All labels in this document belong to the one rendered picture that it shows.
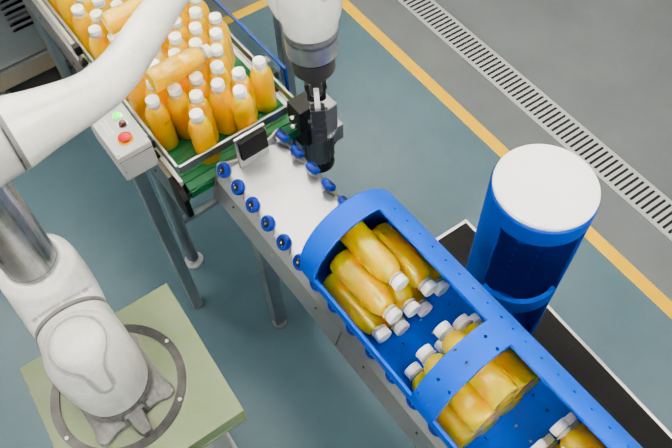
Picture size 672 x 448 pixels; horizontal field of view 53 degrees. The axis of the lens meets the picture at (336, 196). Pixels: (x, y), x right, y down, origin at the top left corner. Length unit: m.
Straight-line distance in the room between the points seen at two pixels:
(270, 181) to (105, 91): 1.06
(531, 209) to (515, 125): 1.58
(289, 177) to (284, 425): 1.03
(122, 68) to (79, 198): 2.32
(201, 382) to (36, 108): 0.81
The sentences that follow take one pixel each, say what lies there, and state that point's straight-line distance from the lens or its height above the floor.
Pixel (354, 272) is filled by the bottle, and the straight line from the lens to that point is 1.55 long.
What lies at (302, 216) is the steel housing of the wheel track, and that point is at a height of 0.93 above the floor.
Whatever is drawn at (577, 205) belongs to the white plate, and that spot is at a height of 1.04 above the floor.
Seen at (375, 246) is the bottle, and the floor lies 1.18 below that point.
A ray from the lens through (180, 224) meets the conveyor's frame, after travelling 2.66.
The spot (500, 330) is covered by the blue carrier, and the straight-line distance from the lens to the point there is 1.42.
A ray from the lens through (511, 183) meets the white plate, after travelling 1.84.
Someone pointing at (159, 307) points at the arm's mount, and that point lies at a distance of 1.64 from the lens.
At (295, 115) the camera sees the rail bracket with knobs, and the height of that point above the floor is 0.98.
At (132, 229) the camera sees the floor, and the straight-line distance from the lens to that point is 3.09.
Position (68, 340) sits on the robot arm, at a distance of 1.36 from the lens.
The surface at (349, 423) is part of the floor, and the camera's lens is 2.60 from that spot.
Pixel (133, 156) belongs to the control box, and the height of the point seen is 1.08.
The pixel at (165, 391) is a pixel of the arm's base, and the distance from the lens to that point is 1.55.
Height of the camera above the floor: 2.50
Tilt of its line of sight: 56 degrees down
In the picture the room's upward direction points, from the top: 3 degrees counter-clockwise
